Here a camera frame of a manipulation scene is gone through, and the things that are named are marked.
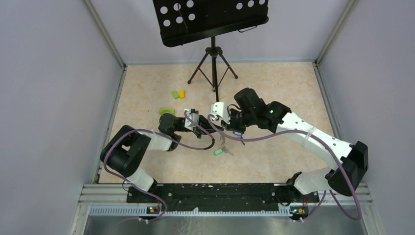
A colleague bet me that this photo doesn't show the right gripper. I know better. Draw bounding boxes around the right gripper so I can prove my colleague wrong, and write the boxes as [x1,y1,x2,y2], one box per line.
[221,107,255,134]

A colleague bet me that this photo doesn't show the green key tag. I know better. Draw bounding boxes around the green key tag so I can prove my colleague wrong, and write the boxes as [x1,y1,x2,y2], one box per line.
[213,148,224,156]

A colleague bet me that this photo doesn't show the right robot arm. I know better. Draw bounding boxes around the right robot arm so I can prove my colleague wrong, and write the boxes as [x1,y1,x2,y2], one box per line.
[210,88,369,202]

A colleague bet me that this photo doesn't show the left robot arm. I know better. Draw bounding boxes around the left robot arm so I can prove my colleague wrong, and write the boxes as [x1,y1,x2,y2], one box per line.
[100,110,216,202]

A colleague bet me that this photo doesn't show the blue key tag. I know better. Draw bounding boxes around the blue key tag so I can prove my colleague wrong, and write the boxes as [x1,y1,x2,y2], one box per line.
[232,131,243,137]

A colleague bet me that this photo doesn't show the silver key on green tag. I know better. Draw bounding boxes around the silver key on green tag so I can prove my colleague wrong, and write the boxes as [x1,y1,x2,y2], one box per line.
[223,147,234,156]

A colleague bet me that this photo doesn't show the green curved block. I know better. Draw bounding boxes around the green curved block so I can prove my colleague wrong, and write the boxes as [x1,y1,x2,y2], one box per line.
[159,108,176,115]

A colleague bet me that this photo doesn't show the black music stand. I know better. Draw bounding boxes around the black music stand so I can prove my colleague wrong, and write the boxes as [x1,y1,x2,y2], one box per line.
[153,0,269,101]

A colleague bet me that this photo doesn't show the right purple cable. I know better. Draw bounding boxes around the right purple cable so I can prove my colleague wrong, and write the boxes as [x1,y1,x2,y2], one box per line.
[207,113,363,223]

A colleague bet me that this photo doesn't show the purple cable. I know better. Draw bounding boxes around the purple cable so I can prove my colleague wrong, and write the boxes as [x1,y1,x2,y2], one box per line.
[102,110,216,223]
[207,113,363,223]

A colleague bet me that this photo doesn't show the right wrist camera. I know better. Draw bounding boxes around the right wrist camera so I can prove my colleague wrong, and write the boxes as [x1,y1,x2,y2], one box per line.
[210,102,231,124]

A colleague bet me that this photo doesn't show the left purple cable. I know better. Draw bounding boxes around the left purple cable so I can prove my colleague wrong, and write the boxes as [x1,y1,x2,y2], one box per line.
[102,110,216,223]

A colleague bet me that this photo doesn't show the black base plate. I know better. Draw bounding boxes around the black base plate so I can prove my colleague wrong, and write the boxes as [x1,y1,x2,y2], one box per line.
[126,183,320,212]

